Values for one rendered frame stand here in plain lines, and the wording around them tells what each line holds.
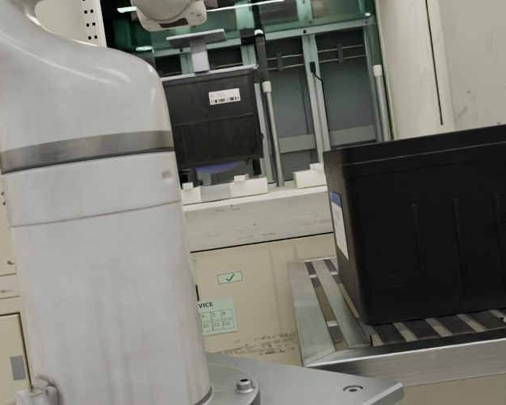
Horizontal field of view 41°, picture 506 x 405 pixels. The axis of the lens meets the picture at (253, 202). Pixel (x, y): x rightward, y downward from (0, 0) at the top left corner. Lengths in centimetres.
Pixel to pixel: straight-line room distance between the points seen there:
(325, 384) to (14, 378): 85
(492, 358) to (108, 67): 38
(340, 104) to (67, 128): 169
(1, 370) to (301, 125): 117
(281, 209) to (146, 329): 75
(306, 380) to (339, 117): 160
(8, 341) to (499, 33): 98
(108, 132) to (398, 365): 30
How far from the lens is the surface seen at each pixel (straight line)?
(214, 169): 152
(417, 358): 58
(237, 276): 119
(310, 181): 137
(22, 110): 45
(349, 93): 209
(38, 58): 45
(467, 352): 59
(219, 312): 120
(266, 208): 117
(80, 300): 44
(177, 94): 139
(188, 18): 107
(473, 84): 117
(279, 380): 55
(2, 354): 130
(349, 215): 66
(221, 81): 138
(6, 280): 127
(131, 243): 44
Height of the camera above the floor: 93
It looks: 3 degrees down
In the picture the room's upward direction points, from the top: 8 degrees counter-clockwise
